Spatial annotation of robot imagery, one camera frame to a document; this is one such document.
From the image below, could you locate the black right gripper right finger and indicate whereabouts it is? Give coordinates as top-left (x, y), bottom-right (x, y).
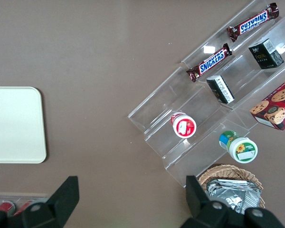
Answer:
top-left (180, 175), bottom-right (285, 228)

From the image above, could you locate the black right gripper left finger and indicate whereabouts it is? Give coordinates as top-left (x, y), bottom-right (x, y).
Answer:
top-left (0, 176), bottom-right (80, 228)

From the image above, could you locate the tan wicker basket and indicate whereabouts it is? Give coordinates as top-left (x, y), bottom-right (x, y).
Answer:
top-left (198, 164), bottom-right (266, 209)

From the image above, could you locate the cream rectangular plastic tray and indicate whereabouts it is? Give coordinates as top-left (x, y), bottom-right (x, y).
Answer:
top-left (0, 86), bottom-right (48, 164)

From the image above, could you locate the silver foil packet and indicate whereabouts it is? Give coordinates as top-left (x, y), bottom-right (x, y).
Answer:
top-left (205, 184), bottom-right (262, 215)
top-left (210, 179), bottom-right (252, 186)

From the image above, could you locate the red cola bottle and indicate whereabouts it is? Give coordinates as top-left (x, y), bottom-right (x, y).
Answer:
top-left (13, 199), bottom-right (37, 216)
top-left (0, 200), bottom-right (16, 214)

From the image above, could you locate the clear acrylic bottle rack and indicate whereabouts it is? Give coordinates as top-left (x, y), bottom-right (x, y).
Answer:
top-left (0, 191), bottom-right (49, 216)

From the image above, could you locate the green lid sunflower cup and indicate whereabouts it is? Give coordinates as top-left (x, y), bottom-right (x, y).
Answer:
top-left (218, 130), bottom-right (258, 164)

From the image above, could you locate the red lid yogurt cup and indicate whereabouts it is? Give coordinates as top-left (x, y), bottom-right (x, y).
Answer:
top-left (170, 112), bottom-right (197, 138)

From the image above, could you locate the clear acrylic tiered display stand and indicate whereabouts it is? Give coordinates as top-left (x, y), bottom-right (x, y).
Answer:
top-left (127, 66), bottom-right (251, 188)
top-left (181, 0), bottom-right (285, 132)

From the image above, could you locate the red chocolate chip cookie box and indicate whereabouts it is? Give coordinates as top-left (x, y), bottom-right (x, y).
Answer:
top-left (249, 75), bottom-right (285, 132)

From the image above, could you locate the black small carton box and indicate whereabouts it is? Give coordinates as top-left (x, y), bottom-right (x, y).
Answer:
top-left (248, 38), bottom-right (285, 70)
top-left (206, 75), bottom-right (235, 105)

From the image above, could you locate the Snickers chocolate bar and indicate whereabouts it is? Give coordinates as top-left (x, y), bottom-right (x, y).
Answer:
top-left (226, 2), bottom-right (280, 43)
top-left (186, 43), bottom-right (233, 83)

